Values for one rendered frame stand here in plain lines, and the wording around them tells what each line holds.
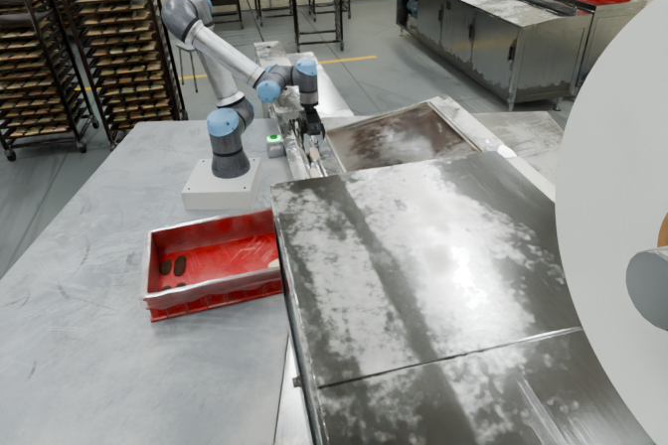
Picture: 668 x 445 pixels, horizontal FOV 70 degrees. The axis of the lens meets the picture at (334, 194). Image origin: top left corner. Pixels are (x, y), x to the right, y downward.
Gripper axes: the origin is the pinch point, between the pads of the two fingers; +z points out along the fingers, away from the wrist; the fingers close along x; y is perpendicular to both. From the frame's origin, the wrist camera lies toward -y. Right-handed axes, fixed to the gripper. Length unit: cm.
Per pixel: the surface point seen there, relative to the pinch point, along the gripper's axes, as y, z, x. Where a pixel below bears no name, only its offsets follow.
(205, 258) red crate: -41, 11, 45
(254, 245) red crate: -39.1, 11.5, 28.4
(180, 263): -43, 10, 52
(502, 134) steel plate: 12, 12, -90
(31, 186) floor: 182, 92, 189
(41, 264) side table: -29, 11, 97
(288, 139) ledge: 28.2, 7.7, 6.9
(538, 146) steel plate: -3, 13, -99
